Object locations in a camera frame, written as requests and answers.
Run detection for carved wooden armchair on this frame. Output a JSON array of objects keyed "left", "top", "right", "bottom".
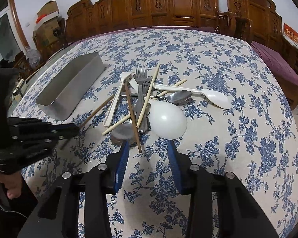
[{"left": 227, "top": 0, "right": 298, "bottom": 109}]

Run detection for glass sliding door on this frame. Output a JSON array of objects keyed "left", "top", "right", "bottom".
[{"left": 0, "top": 7, "right": 23, "bottom": 63}]

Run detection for large white plastic ladle spoon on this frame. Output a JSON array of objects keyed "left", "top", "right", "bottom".
[{"left": 149, "top": 99, "right": 187, "bottom": 140}]

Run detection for stacked cardboard boxes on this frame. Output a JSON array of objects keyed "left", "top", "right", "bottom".
[{"left": 33, "top": 1, "right": 64, "bottom": 61}]

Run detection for white plastic fork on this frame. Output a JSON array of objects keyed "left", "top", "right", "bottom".
[{"left": 103, "top": 72, "right": 138, "bottom": 128}]

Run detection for purple sofa cushion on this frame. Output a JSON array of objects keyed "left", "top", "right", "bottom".
[{"left": 72, "top": 26, "right": 216, "bottom": 45}]

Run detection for steel spoon with smiley handle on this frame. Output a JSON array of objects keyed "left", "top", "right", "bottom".
[{"left": 110, "top": 77, "right": 152, "bottom": 146}]

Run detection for blue floral tablecloth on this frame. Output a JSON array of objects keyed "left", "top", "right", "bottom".
[{"left": 12, "top": 29, "right": 298, "bottom": 237}]

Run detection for carved wooden sofa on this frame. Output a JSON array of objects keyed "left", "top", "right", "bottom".
[{"left": 66, "top": 0, "right": 236, "bottom": 41}]

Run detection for person's left hand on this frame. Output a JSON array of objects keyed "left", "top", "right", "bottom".
[{"left": 0, "top": 171, "right": 23, "bottom": 199}]

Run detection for light bamboo chopstick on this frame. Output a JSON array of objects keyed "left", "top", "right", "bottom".
[
  {"left": 137, "top": 64, "right": 160, "bottom": 128},
  {"left": 102, "top": 79, "right": 187, "bottom": 135}
]

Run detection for stainless steel fork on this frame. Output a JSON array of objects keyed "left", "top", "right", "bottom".
[{"left": 134, "top": 64, "right": 147, "bottom": 124}]

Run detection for purple armchair cushion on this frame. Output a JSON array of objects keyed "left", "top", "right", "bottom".
[{"left": 251, "top": 41, "right": 298, "bottom": 86}]

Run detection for stainless steel utensil tray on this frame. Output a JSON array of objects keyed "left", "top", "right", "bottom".
[{"left": 35, "top": 52, "right": 106, "bottom": 121}]

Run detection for steel spoon crosswise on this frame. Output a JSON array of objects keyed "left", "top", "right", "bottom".
[{"left": 119, "top": 90, "right": 193, "bottom": 105}]

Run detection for red sign card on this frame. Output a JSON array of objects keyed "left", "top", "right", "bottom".
[{"left": 284, "top": 23, "right": 298, "bottom": 44}]

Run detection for white long-handled plastic spoon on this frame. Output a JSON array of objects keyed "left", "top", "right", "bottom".
[{"left": 153, "top": 83, "right": 232, "bottom": 110}]

